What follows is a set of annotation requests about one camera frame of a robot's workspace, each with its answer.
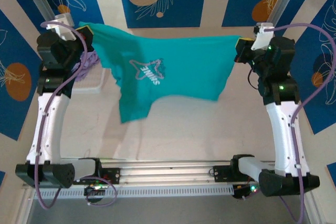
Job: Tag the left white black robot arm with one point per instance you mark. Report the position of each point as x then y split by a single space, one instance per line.
52 129

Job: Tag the teal t-shirt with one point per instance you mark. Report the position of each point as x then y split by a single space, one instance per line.
189 72

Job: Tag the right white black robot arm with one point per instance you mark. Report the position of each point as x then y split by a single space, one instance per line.
282 134

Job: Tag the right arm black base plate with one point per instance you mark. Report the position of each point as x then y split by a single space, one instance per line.
221 172

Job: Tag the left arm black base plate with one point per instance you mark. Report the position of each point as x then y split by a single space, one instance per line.
113 175

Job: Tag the white plastic basket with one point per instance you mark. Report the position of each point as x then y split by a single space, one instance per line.
94 86

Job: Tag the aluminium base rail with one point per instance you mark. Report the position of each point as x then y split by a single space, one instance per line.
162 174

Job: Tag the purple crumpled cloth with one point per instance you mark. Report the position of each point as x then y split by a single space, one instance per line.
90 61

